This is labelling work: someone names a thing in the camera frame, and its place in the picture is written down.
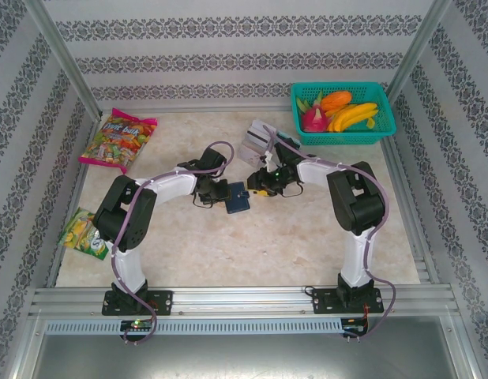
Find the navy blue card holder wallet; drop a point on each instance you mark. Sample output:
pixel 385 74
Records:
pixel 238 201

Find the clear acrylic card stand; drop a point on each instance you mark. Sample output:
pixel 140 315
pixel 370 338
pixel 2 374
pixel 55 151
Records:
pixel 244 152

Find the stack of grey plates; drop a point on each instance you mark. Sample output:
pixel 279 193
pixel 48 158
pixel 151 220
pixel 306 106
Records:
pixel 294 142

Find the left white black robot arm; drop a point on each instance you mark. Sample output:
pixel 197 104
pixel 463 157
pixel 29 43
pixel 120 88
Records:
pixel 127 268

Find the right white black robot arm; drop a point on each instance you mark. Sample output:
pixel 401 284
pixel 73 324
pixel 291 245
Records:
pixel 356 260

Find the white striped card stack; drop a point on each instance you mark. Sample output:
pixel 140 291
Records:
pixel 256 136

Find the pink dragon fruit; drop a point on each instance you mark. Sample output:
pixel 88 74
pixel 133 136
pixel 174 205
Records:
pixel 313 118

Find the teal plastic basket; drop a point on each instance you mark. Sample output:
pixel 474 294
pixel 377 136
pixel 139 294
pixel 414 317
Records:
pixel 346 138

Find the orange mango fruit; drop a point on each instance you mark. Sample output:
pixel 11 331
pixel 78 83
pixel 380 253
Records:
pixel 335 100

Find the yellow banana bunch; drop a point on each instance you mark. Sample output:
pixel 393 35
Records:
pixel 354 114

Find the pink candy bag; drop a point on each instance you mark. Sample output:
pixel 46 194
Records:
pixel 117 138

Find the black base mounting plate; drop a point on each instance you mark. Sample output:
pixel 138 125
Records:
pixel 163 302
pixel 319 302

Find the green candy bag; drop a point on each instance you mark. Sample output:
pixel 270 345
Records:
pixel 76 233

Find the wide aluminium mounting rail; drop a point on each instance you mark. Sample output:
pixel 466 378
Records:
pixel 240 300

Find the aluminium frame rail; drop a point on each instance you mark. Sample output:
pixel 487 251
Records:
pixel 398 177
pixel 79 181

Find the aluminium frame post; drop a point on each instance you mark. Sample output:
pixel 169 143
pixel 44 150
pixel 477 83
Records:
pixel 417 47
pixel 60 51

